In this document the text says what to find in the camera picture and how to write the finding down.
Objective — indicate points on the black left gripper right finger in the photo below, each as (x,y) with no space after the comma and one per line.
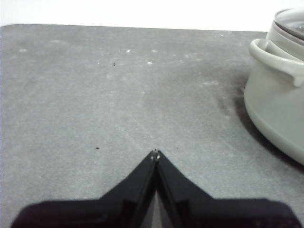
(202,211)

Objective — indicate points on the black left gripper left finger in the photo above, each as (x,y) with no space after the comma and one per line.
(114,209)

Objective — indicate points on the glass lid with green knob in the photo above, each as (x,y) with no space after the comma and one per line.
(292,21)

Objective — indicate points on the pale green electric cooking pot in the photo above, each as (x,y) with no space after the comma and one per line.
(273,114)

